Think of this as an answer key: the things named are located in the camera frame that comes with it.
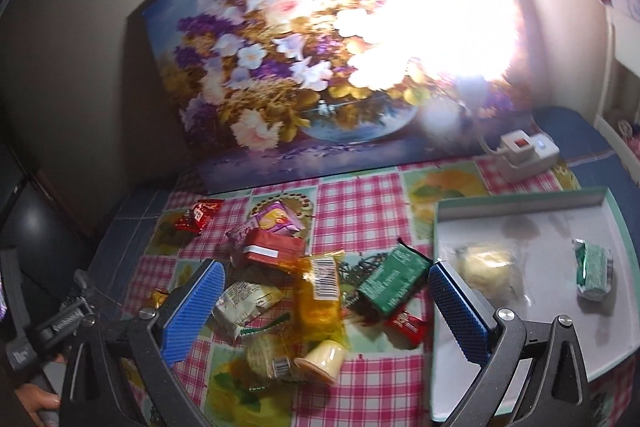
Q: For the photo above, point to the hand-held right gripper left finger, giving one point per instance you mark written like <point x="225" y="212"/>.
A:
<point x="195" y="307"/>

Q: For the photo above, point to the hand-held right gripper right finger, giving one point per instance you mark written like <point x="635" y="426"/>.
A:
<point x="457" y="312"/>

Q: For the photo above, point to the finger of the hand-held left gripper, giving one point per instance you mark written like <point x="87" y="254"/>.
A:
<point x="82" y="282"/>
<point x="65" y="322"/>

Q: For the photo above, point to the white and green snack packet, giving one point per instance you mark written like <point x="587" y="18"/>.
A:
<point x="245" y="304"/>

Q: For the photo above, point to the small red candy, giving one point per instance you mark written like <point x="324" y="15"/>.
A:
<point x="405" y="324"/>

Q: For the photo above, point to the dark green snack packet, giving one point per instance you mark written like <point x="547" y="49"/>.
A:
<point x="395" y="277"/>

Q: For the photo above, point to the round cracker packet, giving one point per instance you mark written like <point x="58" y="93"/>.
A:
<point x="265" y="352"/>

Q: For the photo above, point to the red snack box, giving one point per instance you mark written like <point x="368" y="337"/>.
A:
<point x="270" y="252"/>

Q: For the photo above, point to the white tray with teal rim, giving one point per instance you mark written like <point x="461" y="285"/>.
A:
<point x="550" y="332"/>

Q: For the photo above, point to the yellow transparent snack packet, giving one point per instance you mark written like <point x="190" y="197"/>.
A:
<point x="320" y="307"/>

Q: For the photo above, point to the person's left hand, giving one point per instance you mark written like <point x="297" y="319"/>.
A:
<point x="32" y="402"/>

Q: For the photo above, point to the cream pastry in clear wrap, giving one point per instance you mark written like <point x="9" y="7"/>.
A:
<point x="482" y="262"/>

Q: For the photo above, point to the large red candy packet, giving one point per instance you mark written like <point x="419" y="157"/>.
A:
<point x="200" y="214"/>

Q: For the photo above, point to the purple snack packet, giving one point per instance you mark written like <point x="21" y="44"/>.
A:
<point x="275" y="219"/>

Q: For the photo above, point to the peach jelly cup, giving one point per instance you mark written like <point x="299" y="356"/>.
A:
<point x="322" y="359"/>

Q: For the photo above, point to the green and white wafer packet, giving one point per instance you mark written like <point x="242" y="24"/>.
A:
<point x="595" y="274"/>

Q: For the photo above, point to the pink checkered tablecloth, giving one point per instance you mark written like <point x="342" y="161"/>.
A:
<point x="350" y="207"/>

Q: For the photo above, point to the white power socket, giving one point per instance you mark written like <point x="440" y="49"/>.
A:
<point x="525" y="154"/>

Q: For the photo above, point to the flower painting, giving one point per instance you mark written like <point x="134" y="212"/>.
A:
<point x="250" y="57"/>

